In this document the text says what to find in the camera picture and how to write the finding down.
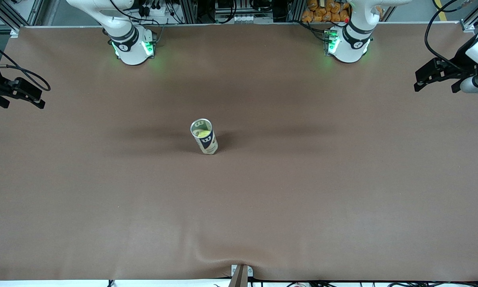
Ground clear tennis ball can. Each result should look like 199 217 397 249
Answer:
190 118 219 155

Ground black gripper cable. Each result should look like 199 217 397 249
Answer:
0 38 51 92
424 0 468 66

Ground aluminium frame corner profile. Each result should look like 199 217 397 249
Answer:
460 0 478 32
0 0 38 38

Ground orange bundled object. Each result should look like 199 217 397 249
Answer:
301 0 352 24

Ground white power strip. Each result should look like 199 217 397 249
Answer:
137 0 172 18

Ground metal table edge bracket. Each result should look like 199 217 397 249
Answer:
230 264 254 287

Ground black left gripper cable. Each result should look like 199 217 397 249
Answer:
424 0 468 66

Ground metal equipment rack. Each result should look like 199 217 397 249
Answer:
183 0 303 24

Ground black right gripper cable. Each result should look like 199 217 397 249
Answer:
0 38 51 92

